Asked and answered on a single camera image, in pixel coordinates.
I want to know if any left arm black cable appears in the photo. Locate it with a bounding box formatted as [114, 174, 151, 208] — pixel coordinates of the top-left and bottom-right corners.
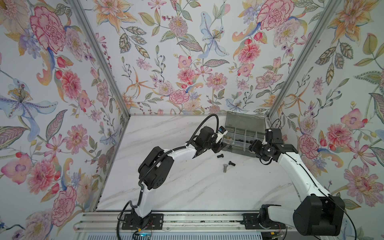
[116, 113, 220, 240]

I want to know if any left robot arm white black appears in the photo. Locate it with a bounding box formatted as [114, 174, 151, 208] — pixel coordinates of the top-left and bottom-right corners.
[133, 126, 228, 218]

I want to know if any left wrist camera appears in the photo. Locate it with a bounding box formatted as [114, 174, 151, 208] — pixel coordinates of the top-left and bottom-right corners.
[215, 126, 228, 144]

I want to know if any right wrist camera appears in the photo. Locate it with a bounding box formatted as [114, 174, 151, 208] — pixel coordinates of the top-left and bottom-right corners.
[265, 129, 284, 145]

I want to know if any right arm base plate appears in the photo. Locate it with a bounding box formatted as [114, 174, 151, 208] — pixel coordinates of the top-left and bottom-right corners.
[240, 213, 286, 231]

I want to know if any grey plastic organizer box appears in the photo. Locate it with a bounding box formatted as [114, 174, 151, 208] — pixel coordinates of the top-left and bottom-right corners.
[223, 112, 267, 158]

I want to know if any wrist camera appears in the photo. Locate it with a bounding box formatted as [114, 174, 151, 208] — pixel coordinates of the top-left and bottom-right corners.
[215, 126, 228, 144]
[265, 129, 284, 145]

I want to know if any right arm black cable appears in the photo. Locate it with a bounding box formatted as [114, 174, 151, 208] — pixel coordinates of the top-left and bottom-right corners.
[269, 118, 358, 240]

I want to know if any aluminium front rail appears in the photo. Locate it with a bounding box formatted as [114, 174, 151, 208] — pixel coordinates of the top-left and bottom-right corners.
[74, 211, 296, 233]

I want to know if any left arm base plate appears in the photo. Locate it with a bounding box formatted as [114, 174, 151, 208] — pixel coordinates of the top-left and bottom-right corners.
[121, 213, 164, 230]

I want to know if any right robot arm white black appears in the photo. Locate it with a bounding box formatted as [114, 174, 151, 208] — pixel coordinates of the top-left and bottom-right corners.
[249, 129, 345, 236]

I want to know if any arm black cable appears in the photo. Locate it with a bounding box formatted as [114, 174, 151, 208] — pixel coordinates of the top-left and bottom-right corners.
[116, 113, 220, 240]
[269, 118, 358, 240]

